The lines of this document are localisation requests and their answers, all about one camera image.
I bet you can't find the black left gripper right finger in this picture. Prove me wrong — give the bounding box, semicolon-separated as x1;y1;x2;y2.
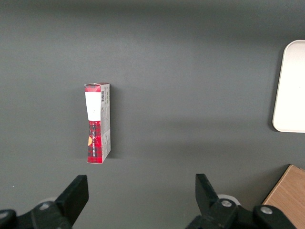
185;173;297;229

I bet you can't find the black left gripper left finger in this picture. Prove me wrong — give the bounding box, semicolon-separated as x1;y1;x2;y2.
0;175;90;229

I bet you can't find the white plastic tray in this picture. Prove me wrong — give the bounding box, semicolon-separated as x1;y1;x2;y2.
272;40;305;133

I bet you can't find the light wooden board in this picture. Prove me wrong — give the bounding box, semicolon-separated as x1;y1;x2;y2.
262;164;305;229

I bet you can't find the red plaid cardboard box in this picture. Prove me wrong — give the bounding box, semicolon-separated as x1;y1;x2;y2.
84;82;112;165

